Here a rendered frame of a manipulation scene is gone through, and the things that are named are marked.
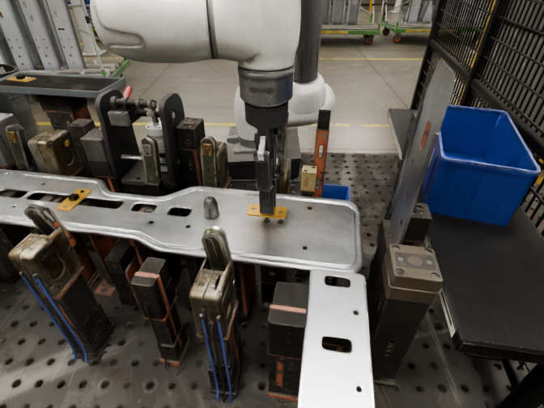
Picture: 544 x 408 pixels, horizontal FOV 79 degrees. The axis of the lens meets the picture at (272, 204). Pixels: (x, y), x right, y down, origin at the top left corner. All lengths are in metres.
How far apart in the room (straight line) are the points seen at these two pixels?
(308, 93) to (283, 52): 0.75
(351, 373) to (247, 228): 0.35
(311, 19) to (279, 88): 0.63
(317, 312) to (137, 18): 0.50
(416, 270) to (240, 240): 0.33
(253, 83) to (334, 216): 0.35
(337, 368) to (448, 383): 0.44
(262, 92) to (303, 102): 0.75
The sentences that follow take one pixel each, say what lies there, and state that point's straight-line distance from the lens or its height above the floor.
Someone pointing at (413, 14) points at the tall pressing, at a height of 0.47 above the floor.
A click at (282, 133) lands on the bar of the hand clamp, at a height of 1.14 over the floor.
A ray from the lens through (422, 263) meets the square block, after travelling 0.60.
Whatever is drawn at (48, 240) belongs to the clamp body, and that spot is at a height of 1.04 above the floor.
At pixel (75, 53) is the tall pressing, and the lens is 5.04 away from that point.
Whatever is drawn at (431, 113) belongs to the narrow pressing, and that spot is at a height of 1.27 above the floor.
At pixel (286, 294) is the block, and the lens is 0.61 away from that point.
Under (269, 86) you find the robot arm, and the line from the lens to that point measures 0.53.
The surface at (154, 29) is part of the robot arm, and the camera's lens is 0.51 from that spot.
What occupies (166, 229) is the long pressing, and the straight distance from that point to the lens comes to 0.73.
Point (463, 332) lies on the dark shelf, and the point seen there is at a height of 1.03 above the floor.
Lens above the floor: 1.47
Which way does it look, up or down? 37 degrees down
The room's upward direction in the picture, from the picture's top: straight up
